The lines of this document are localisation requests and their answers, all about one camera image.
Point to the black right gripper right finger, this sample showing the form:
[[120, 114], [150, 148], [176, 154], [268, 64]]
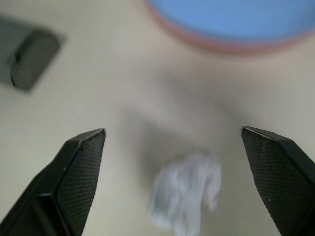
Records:
[[283, 182]]

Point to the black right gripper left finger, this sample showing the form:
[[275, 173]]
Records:
[[61, 186]]

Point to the blue plate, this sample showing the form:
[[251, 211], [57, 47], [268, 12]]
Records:
[[233, 19]]

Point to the grey glasses case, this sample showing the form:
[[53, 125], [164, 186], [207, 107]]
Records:
[[32, 59]]

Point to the crumpled white tissue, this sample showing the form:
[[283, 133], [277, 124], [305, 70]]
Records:
[[184, 186]]

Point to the pink plate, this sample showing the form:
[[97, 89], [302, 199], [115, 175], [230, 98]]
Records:
[[221, 48]]

